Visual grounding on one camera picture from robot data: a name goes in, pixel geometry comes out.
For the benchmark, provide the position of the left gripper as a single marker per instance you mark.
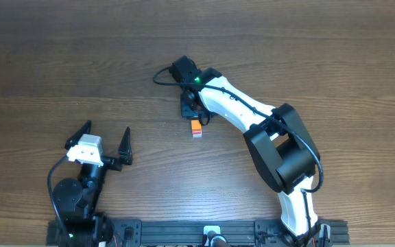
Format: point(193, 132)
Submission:
point(111, 163)

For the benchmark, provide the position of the orange cube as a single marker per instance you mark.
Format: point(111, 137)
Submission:
point(196, 125)

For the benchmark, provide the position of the pink cube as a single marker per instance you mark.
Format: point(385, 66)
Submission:
point(197, 133)

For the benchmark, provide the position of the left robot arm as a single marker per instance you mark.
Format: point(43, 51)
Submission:
point(69, 199)

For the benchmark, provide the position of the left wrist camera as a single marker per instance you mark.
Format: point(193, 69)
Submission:
point(87, 150)

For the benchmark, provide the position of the mounting rail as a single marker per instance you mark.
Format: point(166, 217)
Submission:
point(177, 233)

